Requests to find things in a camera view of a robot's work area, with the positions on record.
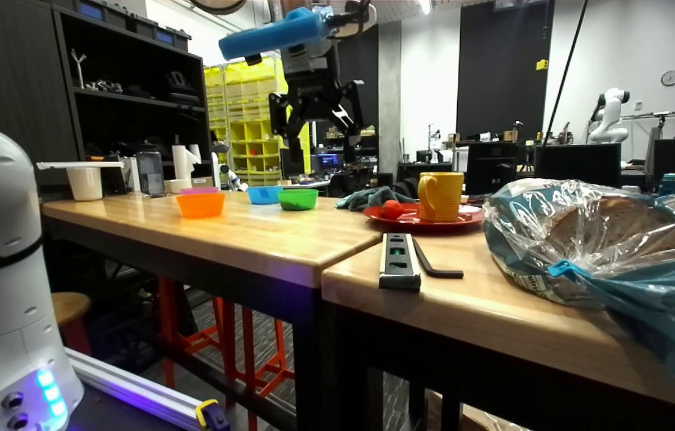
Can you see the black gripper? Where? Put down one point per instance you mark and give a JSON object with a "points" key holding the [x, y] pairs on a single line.
{"points": [[314, 95]]}

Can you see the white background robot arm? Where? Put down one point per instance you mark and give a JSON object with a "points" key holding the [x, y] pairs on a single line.
{"points": [[604, 126]]}

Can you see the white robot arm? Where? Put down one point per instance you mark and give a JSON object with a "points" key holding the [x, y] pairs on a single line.
{"points": [[257, 256]]}

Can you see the yellow storage bin rack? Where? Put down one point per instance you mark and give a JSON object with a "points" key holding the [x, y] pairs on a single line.
{"points": [[240, 116]]}

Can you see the green plastic bowl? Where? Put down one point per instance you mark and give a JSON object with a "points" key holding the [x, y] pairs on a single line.
{"points": [[296, 200]]}

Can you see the blue plastic bowl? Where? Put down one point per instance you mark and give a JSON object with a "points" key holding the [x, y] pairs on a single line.
{"points": [[263, 195]]}

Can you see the grey-green cloth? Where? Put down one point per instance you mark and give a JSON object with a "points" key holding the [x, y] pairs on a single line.
{"points": [[371, 196]]}

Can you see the red tomato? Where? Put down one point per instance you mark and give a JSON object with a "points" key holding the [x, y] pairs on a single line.
{"points": [[391, 208]]}

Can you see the yellow mug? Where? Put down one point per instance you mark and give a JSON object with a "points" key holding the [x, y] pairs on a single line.
{"points": [[439, 196]]}

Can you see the pink plastic bowl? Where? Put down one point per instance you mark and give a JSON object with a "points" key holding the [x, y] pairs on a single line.
{"points": [[200, 189]]}

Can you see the orange plastic bowl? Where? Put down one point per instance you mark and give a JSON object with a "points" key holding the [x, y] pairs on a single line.
{"points": [[202, 204]]}

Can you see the red plate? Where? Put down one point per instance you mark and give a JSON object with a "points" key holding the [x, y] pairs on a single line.
{"points": [[469, 218]]}

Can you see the black shelving unit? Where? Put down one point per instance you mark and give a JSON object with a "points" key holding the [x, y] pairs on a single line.
{"points": [[82, 79]]}

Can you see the small white ceramic cup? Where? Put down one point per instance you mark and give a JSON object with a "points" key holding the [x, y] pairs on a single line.
{"points": [[85, 183]]}

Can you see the wooden stool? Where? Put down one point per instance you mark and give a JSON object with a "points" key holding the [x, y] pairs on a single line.
{"points": [[69, 309]]}

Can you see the blue wrist camera cover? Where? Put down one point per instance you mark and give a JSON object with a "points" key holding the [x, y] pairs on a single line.
{"points": [[299, 29]]}

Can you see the wall clock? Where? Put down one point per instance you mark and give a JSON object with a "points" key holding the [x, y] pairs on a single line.
{"points": [[669, 77]]}

